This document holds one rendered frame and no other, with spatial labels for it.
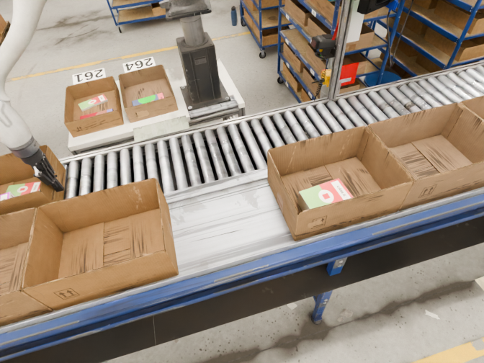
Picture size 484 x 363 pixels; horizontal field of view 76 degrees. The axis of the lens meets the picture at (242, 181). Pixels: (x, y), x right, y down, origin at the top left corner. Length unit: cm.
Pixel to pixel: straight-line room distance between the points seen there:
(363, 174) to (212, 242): 64
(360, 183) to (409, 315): 100
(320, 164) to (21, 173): 140
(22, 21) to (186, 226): 84
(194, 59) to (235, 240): 103
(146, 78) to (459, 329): 230
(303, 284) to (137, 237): 66
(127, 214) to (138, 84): 115
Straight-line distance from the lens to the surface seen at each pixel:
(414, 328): 204
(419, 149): 147
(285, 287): 129
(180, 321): 129
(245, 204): 117
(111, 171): 164
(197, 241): 110
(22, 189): 177
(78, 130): 192
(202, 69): 178
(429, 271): 222
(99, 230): 125
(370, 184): 127
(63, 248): 128
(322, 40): 172
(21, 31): 130
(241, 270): 100
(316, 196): 110
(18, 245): 138
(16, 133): 134
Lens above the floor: 182
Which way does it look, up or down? 50 degrees down
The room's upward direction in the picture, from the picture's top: 6 degrees counter-clockwise
